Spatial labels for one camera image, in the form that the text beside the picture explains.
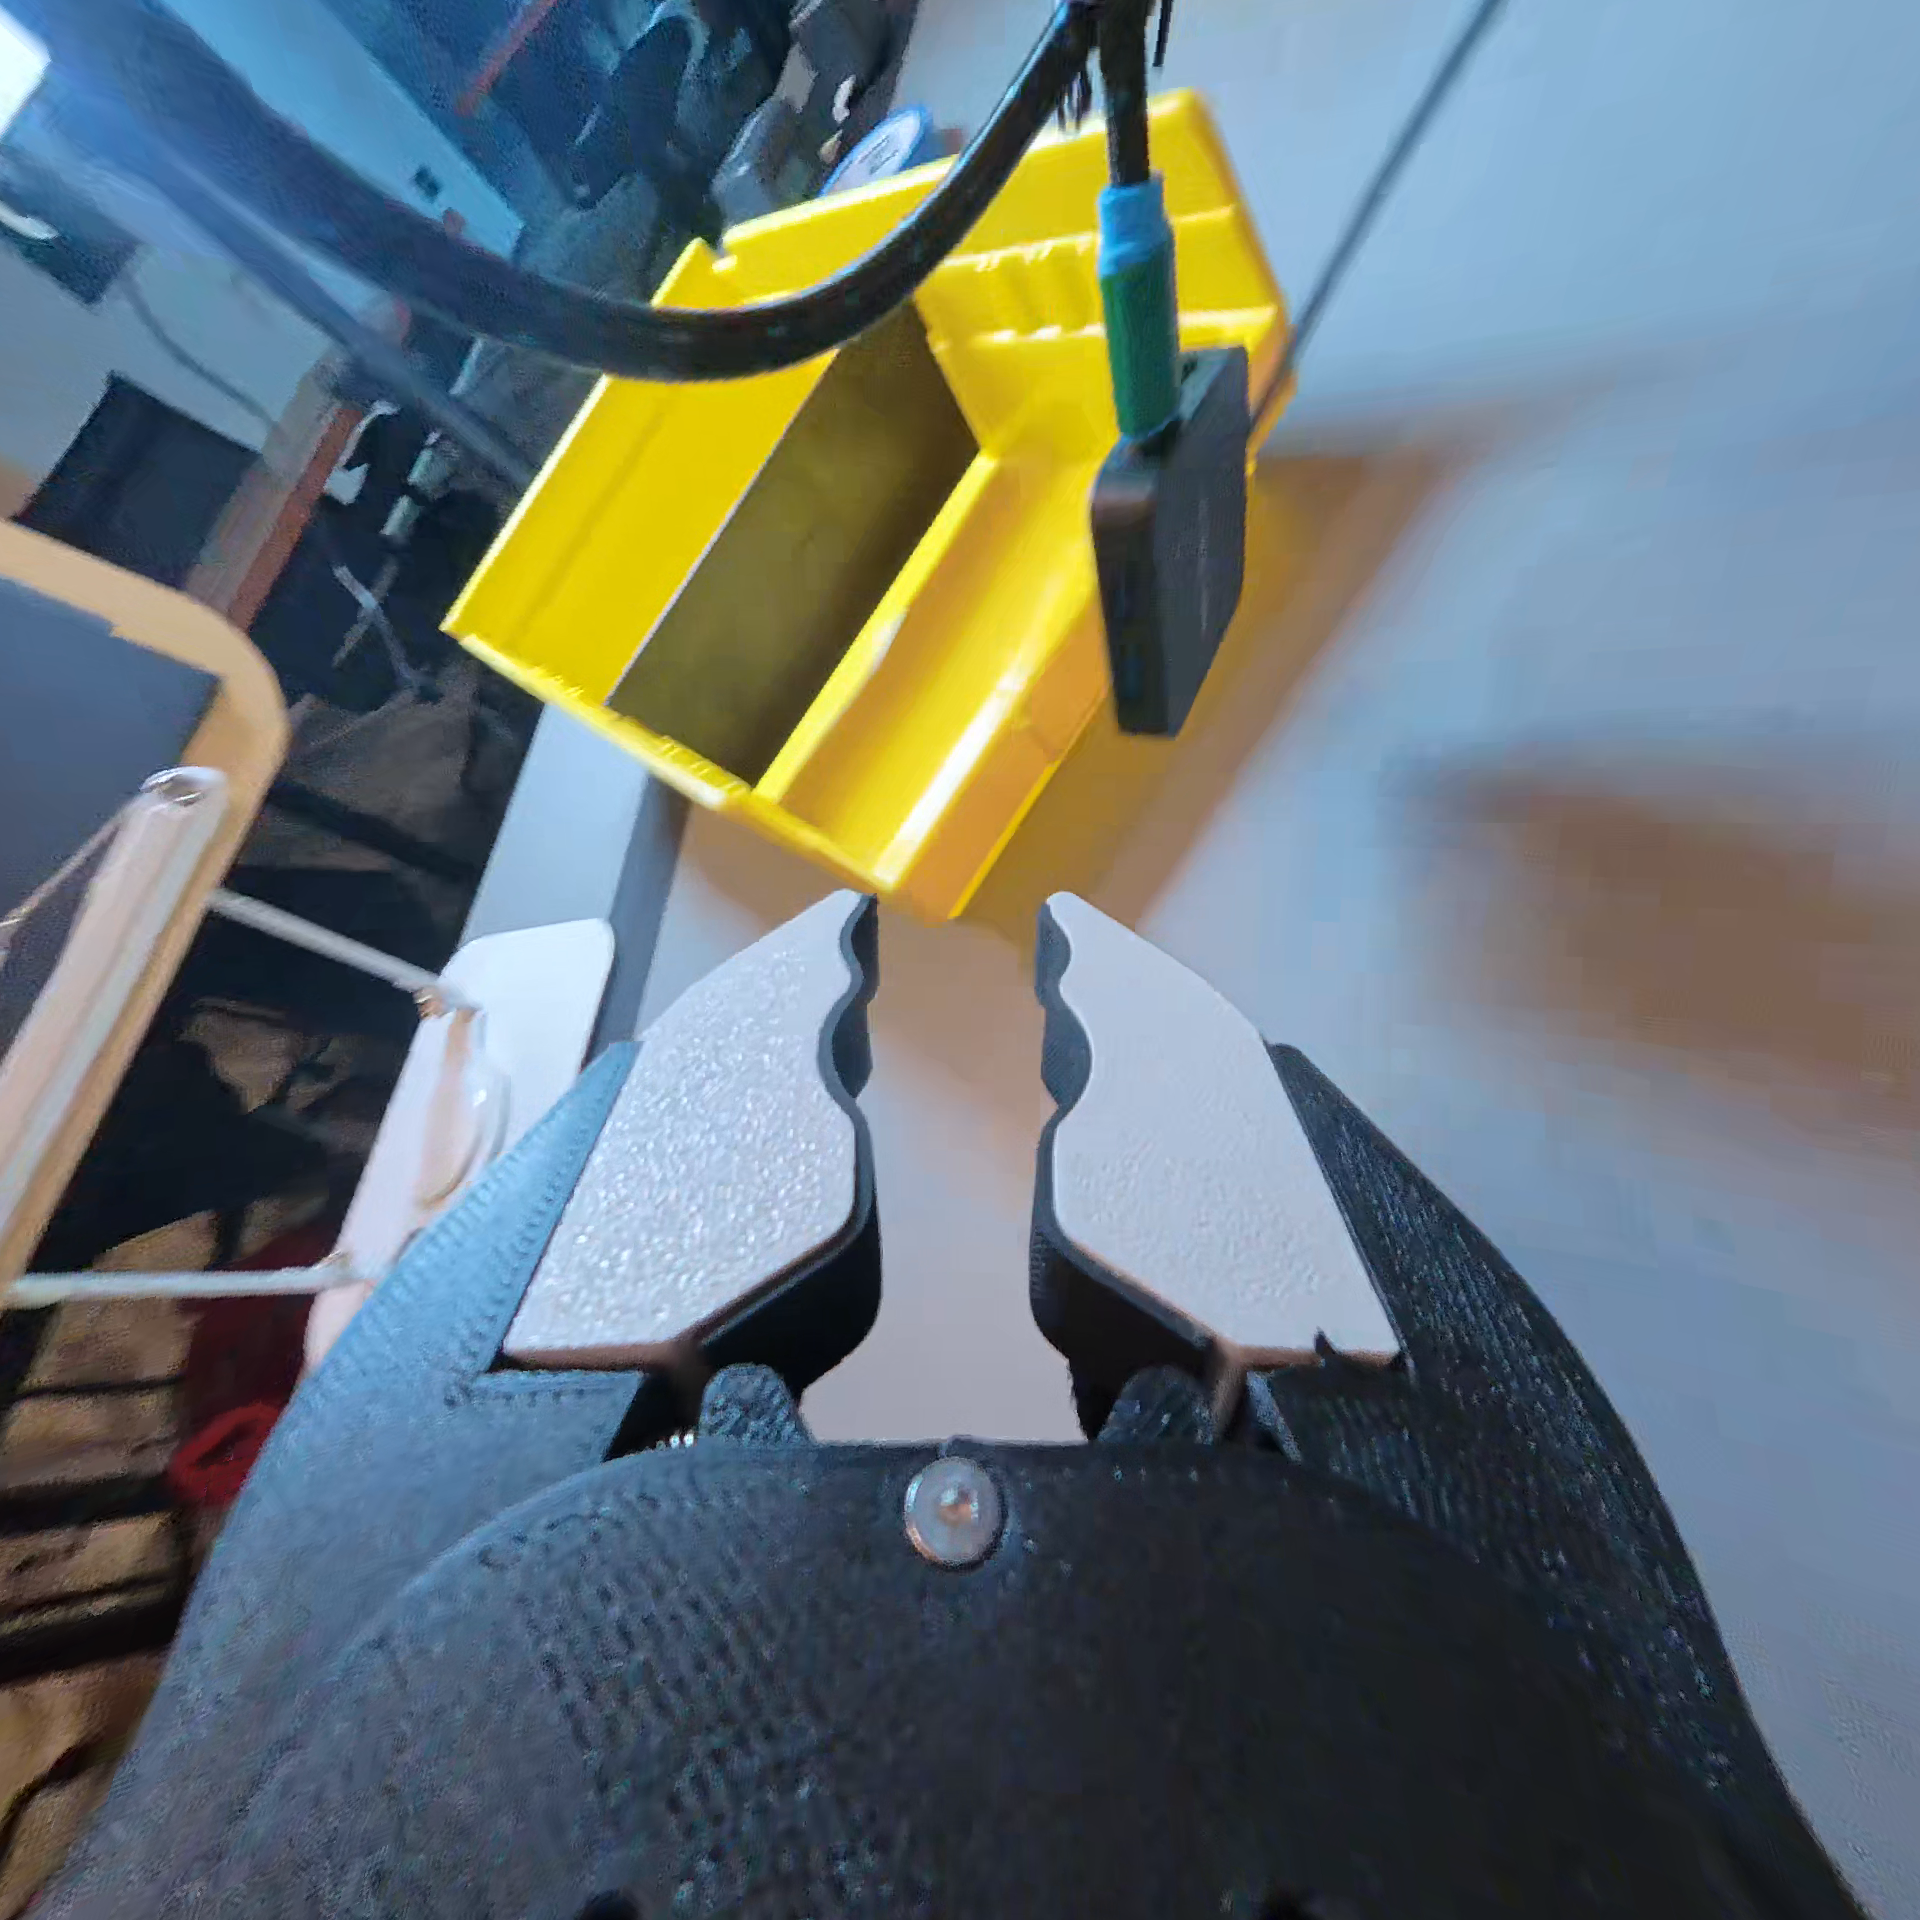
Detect braided hdmi cable green plugs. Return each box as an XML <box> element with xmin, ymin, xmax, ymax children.
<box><xmin>0</xmin><ymin>0</ymin><xmax>1177</xmax><ymax>455</ymax></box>

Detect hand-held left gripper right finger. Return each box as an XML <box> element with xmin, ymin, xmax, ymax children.
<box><xmin>1039</xmin><ymin>891</ymin><xmax>1407</xmax><ymax>1382</ymax></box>

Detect black bin divider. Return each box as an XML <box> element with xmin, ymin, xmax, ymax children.
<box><xmin>605</xmin><ymin>301</ymin><xmax>991</xmax><ymax>787</ymax></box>

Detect black hdmi adapter box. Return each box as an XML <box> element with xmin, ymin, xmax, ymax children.
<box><xmin>1084</xmin><ymin>347</ymin><xmax>1254</xmax><ymax>734</ymax></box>

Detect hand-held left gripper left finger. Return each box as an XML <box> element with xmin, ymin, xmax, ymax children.
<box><xmin>507</xmin><ymin>891</ymin><xmax>881</xmax><ymax>1382</ymax></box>

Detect thin white-tipped wire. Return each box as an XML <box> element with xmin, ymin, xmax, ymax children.
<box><xmin>202</xmin><ymin>888</ymin><xmax>460</xmax><ymax>1016</ymax></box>
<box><xmin>0</xmin><ymin>1254</ymin><xmax>378</xmax><ymax>1310</ymax></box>

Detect white metal base plate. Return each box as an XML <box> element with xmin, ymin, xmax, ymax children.
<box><xmin>305</xmin><ymin>917</ymin><xmax>620</xmax><ymax>1382</ymax></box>

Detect yellow plastic bin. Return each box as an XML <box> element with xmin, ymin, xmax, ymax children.
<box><xmin>447</xmin><ymin>91</ymin><xmax>1297</xmax><ymax>923</ymax></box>

